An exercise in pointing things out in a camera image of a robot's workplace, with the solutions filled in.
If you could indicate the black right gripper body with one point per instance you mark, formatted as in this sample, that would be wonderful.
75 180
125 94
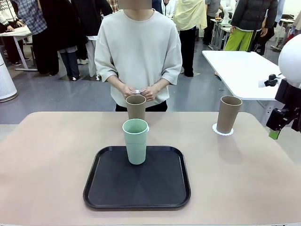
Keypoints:
288 94

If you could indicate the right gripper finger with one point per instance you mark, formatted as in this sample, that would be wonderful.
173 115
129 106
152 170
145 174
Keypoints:
277 120
296 124

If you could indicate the tall brown cup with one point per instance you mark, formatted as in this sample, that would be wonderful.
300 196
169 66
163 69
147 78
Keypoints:
229 117
136 110

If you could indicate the tall mint green cup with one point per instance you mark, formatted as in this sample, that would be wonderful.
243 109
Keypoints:
136 150

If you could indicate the person's left forearm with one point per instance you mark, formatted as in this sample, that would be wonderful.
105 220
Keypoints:
161 84

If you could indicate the person's right forearm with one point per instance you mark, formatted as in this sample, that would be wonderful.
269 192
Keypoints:
115 82

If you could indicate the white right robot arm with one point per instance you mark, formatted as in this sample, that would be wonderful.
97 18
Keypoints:
291 58

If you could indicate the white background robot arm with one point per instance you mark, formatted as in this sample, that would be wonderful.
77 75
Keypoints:
227 9

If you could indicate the person's left hand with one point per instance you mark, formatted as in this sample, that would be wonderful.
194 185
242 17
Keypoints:
149 94

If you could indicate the person's right hand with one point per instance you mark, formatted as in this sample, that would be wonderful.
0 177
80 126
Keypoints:
127 90

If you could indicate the grey table leg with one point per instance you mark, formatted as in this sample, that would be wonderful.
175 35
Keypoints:
268 113

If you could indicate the large white table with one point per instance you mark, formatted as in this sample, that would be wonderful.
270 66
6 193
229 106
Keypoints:
247 70

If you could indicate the black upright pole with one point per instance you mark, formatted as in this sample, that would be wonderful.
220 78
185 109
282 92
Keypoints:
250 40

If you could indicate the person in lime green trousers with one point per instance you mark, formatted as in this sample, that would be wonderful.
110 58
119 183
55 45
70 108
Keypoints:
251 14

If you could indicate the person in grey shirt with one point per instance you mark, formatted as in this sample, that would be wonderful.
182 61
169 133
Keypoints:
211 9

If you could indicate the person in yellow shirt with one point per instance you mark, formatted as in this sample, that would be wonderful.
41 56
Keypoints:
188 14

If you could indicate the black plastic serving tray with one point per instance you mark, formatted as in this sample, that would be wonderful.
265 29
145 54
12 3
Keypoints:
138 188

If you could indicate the person in beige shirt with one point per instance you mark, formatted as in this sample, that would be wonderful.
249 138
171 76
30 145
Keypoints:
138 47

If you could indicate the person in white trousers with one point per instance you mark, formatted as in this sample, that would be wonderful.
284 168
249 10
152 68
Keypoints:
91 14

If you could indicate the person in black coat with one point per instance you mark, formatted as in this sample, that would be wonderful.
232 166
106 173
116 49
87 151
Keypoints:
65 23

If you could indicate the person in plaid shirt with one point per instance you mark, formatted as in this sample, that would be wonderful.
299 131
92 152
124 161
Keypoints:
33 16

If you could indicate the white cylindrical appliance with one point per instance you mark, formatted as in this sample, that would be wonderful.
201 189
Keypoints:
5 82

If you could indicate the white standing desk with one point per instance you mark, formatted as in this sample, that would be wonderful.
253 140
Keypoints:
14 33

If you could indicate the person in patterned sweater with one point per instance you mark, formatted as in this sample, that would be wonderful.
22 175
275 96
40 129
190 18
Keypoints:
9 14

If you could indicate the white desk with grey frame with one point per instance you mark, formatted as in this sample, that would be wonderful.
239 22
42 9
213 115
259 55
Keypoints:
225 27

